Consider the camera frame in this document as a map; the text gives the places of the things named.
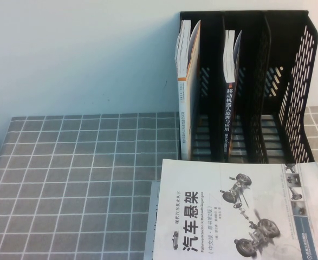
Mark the white book orange spine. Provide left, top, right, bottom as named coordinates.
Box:
left=174, top=19, right=202, bottom=161

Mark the dark mobile robot book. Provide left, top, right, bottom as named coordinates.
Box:
left=222, top=29, right=243, bottom=163

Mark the grey book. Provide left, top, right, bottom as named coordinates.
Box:
left=145, top=180, right=163, bottom=260

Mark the white car suspension book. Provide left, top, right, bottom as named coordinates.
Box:
left=151, top=158, right=318, bottom=260

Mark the black plastic book stand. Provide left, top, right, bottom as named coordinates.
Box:
left=179, top=10, right=318, bottom=166

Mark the grey checked tablecloth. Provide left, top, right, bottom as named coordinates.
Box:
left=0, top=105, right=318, bottom=260

